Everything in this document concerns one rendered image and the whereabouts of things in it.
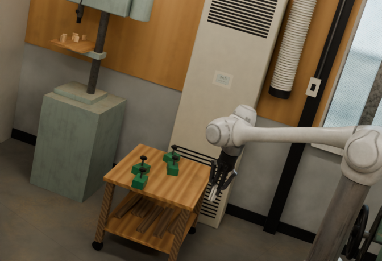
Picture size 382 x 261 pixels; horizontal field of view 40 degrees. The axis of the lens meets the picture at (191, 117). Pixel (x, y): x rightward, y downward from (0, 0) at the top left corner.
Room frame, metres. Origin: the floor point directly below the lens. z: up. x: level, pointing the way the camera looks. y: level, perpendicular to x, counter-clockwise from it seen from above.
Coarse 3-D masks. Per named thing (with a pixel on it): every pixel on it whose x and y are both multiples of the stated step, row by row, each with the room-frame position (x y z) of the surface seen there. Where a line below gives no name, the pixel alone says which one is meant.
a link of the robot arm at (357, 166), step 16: (368, 128) 1.66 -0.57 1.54; (352, 144) 1.58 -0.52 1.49; (368, 144) 1.56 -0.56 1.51; (352, 160) 1.57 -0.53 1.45; (368, 160) 1.55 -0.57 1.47; (352, 176) 1.60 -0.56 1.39; (368, 176) 1.58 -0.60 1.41; (336, 192) 1.64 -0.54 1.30; (352, 192) 1.60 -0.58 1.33; (336, 208) 1.61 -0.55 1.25; (352, 208) 1.60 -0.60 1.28; (336, 224) 1.60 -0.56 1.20; (352, 224) 1.61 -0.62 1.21; (320, 240) 1.62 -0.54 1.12; (336, 240) 1.59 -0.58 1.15; (320, 256) 1.60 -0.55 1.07; (336, 256) 1.60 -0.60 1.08
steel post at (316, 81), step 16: (352, 0) 3.62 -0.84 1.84; (336, 16) 3.63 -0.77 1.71; (336, 32) 3.62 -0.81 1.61; (336, 48) 3.62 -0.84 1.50; (320, 64) 3.63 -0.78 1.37; (320, 80) 3.60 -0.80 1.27; (320, 96) 3.62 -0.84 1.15; (304, 112) 3.63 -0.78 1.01; (304, 144) 3.62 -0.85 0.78; (288, 160) 3.63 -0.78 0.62; (288, 176) 3.62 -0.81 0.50; (288, 192) 3.62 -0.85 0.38; (272, 208) 3.63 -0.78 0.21; (272, 224) 3.62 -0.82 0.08
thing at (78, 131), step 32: (96, 0) 3.55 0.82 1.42; (128, 0) 3.51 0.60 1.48; (96, 64) 3.60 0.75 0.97; (64, 96) 3.52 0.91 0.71; (96, 96) 3.58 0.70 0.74; (64, 128) 3.40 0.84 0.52; (96, 128) 3.35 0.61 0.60; (64, 160) 3.39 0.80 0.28; (96, 160) 3.46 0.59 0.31; (64, 192) 3.38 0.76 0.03
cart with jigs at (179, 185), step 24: (120, 168) 2.98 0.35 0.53; (144, 168) 2.83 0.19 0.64; (168, 168) 3.07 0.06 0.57; (192, 168) 3.26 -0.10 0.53; (144, 192) 2.77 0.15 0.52; (168, 192) 2.83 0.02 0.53; (192, 192) 2.91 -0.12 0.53; (120, 216) 2.98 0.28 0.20; (144, 216) 3.09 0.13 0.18; (168, 216) 3.14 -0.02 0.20; (192, 216) 3.25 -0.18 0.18; (96, 240) 2.83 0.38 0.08; (144, 240) 2.81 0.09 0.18; (168, 240) 2.88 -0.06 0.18
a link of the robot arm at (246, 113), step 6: (240, 108) 2.03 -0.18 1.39; (246, 108) 2.02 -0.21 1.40; (252, 108) 2.06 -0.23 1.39; (234, 114) 2.03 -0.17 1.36; (240, 114) 2.01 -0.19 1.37; (246, 114) 2.01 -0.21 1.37; (252, 114) 2.02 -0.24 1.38; (246, 120) 2.00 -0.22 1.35; (252, 120) 2.01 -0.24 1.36; (252, 126) 2.02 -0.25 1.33
